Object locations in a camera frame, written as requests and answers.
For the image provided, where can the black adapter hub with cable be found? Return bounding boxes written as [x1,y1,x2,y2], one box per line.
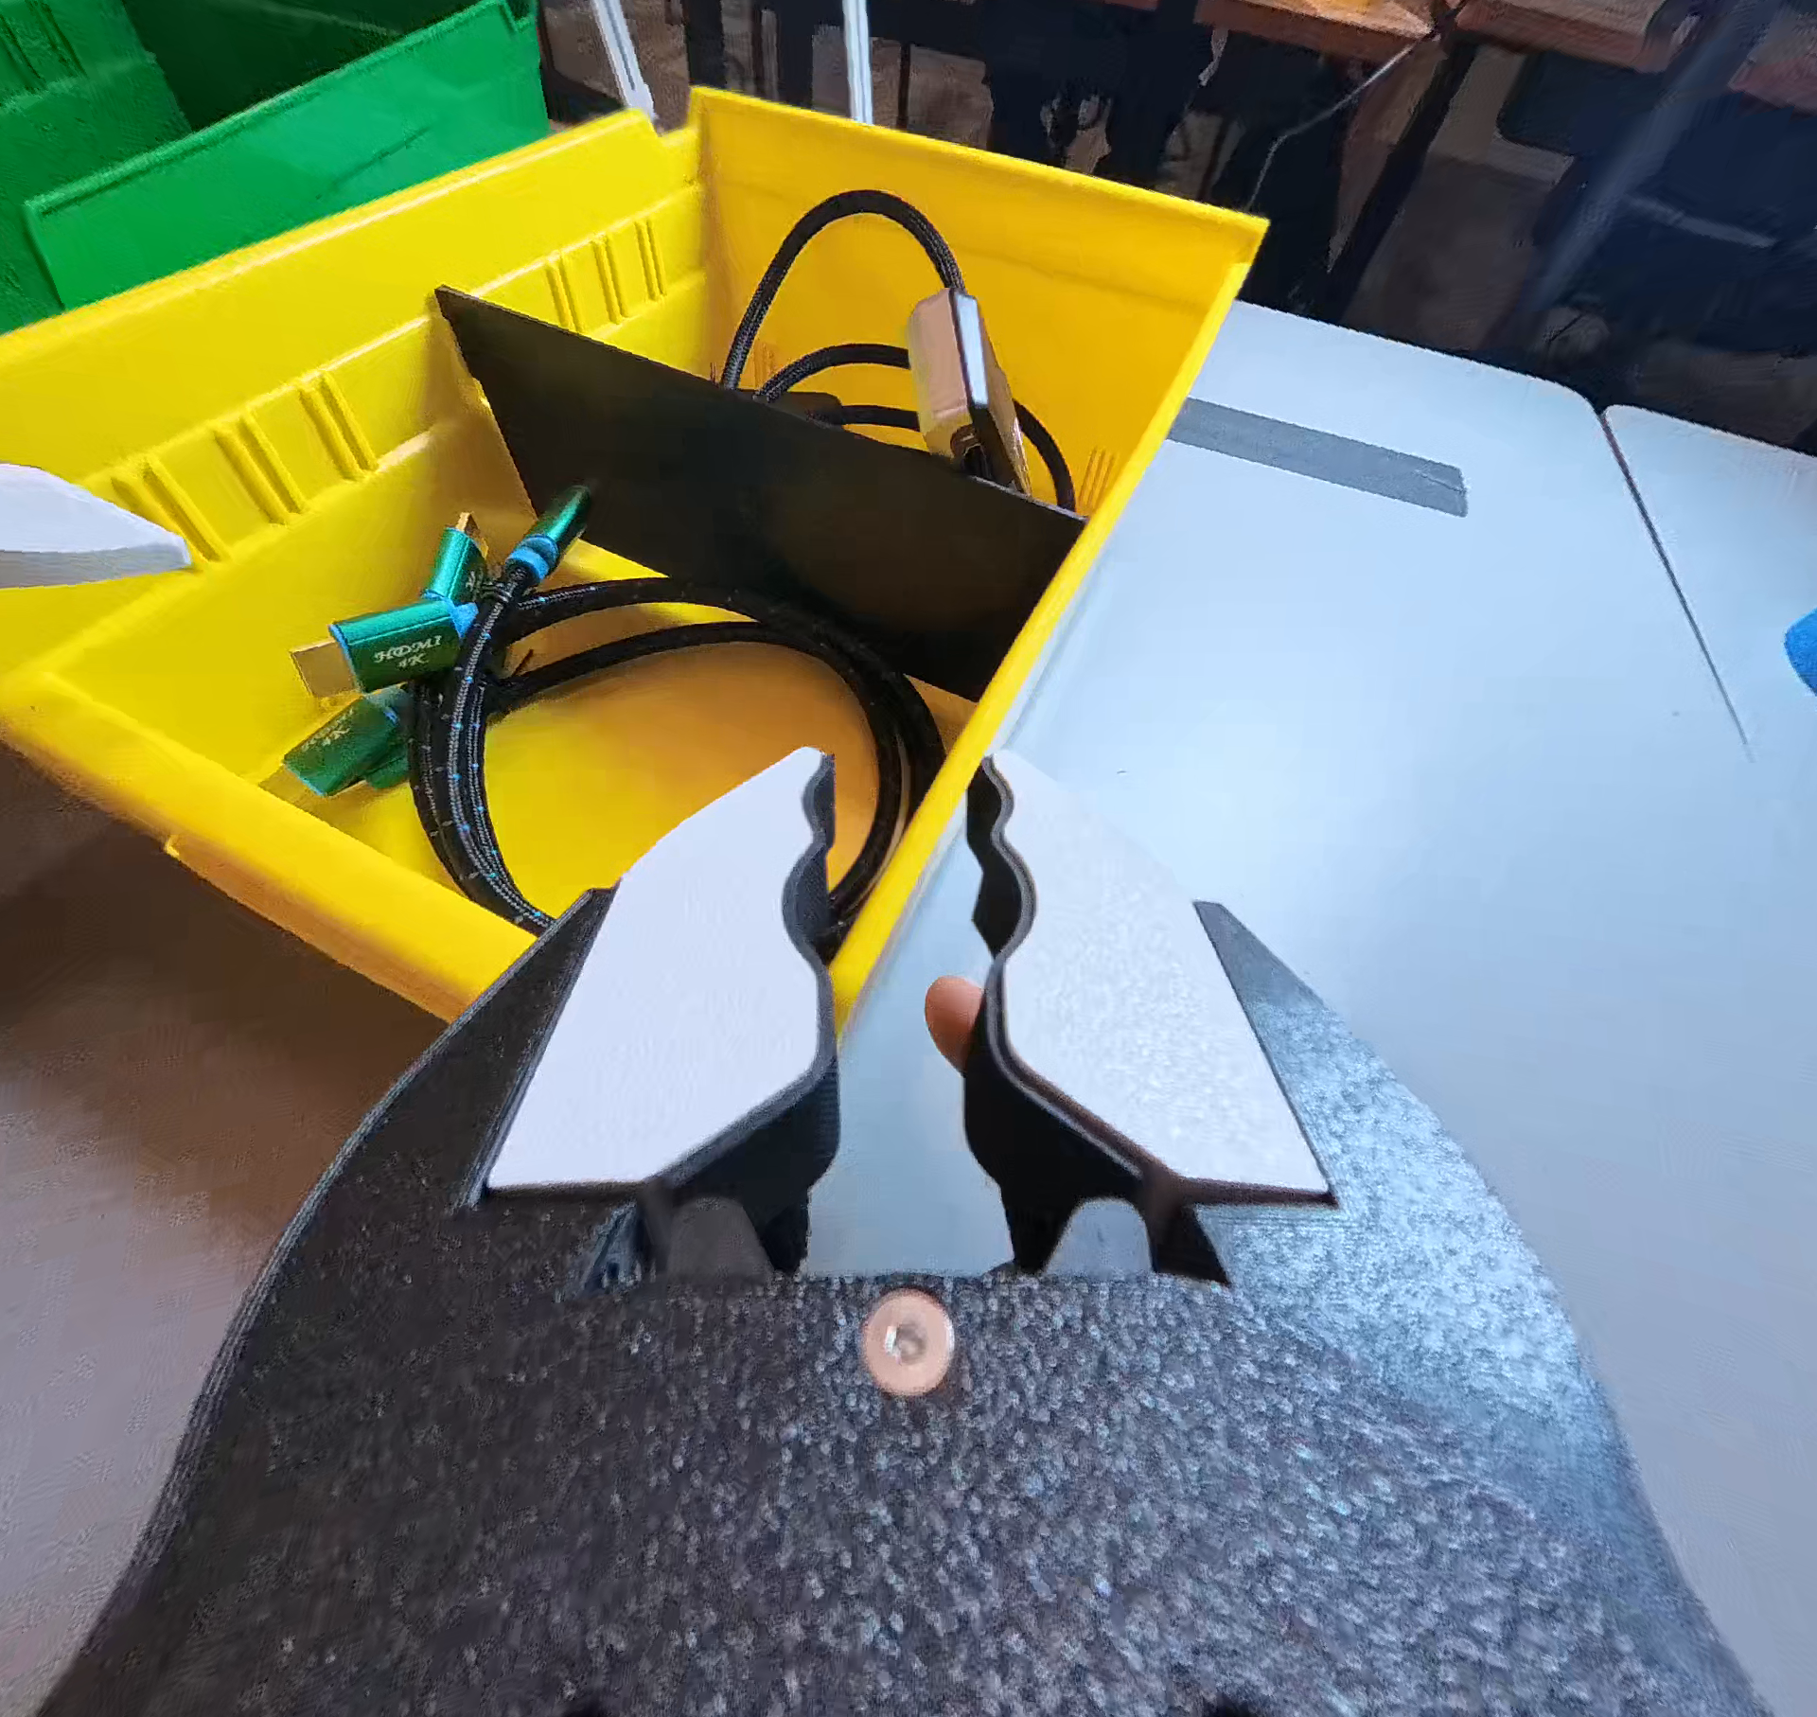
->
[721,188,1081,497]

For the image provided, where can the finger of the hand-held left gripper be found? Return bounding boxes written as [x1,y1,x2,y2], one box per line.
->
[0,461,195,592]

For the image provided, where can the green plastic bin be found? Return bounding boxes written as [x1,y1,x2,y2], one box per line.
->
[0,0,551,334]

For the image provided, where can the black bin divider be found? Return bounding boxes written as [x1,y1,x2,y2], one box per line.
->
[435,285,1088,703]

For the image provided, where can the person's right hand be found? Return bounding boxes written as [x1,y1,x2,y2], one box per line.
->
[926,972,992,1080]

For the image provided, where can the yellow plastic bin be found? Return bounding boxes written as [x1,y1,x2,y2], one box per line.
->
[0,86,1270,1023]

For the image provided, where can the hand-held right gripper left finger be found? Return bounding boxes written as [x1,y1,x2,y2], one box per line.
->
[483,745,842,1275]

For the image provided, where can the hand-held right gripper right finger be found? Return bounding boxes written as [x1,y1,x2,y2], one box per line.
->
[965,747,1340,1275]

